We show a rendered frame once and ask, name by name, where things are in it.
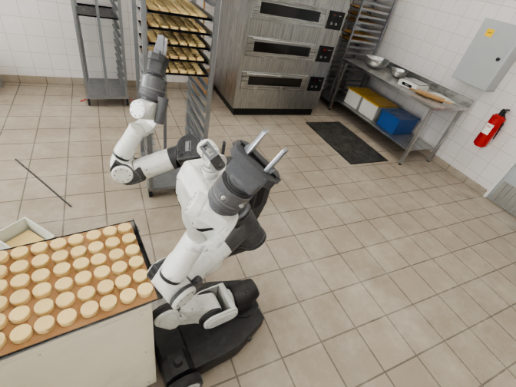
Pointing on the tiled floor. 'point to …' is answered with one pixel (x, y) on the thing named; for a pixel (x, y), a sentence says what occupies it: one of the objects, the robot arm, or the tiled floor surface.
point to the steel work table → (410, 141)
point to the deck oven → (276, 54)
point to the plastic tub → (22, 233)
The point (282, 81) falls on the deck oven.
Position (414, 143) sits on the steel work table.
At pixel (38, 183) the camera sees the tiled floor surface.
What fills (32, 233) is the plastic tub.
